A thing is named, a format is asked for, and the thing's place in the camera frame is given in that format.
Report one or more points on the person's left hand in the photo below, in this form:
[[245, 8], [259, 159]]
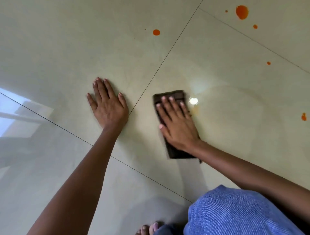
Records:
[[110, 111]]

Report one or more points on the person's right hand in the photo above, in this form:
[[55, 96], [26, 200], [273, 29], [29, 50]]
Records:
[[178, 126]]

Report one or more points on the person's right thumb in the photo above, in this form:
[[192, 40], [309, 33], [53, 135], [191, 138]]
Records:
[[164, 132]]

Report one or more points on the person's right little finger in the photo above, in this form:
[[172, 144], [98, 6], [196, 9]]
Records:
[[185, 110]]

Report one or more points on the person's left little finger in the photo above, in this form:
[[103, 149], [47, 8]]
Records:
[[91, 101]]

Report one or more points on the person's left middle finger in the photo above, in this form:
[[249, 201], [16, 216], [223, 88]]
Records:
[[102, 87]]

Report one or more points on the person's left thumb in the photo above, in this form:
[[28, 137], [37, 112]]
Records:
[[123, 100]]

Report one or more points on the person's right middle finger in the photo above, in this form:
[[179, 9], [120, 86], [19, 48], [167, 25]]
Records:
[[167, 106]]

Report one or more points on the dark brown cleaning cloth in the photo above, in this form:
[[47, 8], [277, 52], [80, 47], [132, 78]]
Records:
[[174, 151]]

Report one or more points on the person's right forearm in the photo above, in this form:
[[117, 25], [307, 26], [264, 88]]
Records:
[[249, 176]]

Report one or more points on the person's left forearm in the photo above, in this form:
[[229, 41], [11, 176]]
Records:
[[80, 186]]

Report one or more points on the person's bare foot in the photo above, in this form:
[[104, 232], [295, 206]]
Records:
[[149, 229]]

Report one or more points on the person's blue jeans leg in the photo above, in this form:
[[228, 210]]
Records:
[[232, 213]]

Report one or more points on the large orange liquid spot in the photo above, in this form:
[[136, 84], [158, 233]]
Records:
[[242, 12]]

